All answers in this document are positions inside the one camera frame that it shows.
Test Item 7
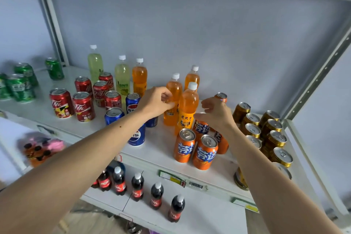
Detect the pale yellow drink bottle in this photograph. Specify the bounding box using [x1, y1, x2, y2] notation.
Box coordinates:
[87, 45, 104, 83]
[114, 55, 131, 105]

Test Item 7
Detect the person's left forearm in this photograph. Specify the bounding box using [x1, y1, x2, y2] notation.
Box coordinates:
[0, 113, 144, 234]

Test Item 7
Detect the person's right hand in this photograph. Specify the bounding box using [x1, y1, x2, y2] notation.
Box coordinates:
[193, 97, 238, 134]

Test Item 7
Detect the yellow green price tag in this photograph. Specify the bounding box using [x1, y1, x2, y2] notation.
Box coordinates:
[231, 197, 260, 213]
[158, 170, 187, 188]

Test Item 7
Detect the group of gold cans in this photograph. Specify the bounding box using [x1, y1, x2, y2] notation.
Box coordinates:
[232, 101, 294, 191]

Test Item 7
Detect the row of dark cola bottles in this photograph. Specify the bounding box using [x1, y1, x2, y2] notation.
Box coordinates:
[91, 166, 186, 223]

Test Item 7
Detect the person's right forearm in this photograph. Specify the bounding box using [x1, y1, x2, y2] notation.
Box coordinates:
[226, 125, 342, 234]

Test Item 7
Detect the cluster of pink bottles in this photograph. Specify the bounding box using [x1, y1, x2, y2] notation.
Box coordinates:
[18, 132, 66, 152]

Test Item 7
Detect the green drink can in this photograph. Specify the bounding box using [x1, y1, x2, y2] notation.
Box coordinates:
[7, 74, 36, 103]
[14, 63, 39, 87]
[45, 57, 65, 81]
[0, 73, 11, 101]

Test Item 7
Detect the group of red cola cans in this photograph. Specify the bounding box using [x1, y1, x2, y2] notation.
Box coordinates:
[49, 72, 122, 122]

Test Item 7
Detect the blue drink can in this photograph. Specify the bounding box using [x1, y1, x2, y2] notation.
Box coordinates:
[127, 124, 146, 147]
[104, 107, 125, 126]
[126, 93, 141, 114]
[144, 116, 159, 128]

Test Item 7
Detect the cluster of orange black-cap bottles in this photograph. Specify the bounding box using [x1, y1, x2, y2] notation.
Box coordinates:
[22, 136, 55, 167]

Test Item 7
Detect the person's left hand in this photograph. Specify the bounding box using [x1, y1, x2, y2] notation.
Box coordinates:
[136, 86, 176, 121]

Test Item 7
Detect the white metal shelf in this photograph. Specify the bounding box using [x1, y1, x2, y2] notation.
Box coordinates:
[0, 0, 351, 234]

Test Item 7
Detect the white barcode label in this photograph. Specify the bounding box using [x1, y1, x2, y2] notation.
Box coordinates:
[188, 180, 205, 190]

